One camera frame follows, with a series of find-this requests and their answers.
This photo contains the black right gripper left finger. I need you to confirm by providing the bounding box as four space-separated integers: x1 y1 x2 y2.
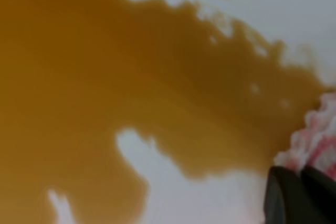
264 166 323 224

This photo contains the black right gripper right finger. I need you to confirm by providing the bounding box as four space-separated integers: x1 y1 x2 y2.
301 166 335 223

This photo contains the pink white striped rag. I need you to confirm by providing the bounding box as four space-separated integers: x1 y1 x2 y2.
274 93 335 180

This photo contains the brown coffee spill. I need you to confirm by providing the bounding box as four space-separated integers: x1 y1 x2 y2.
1 0 328 223

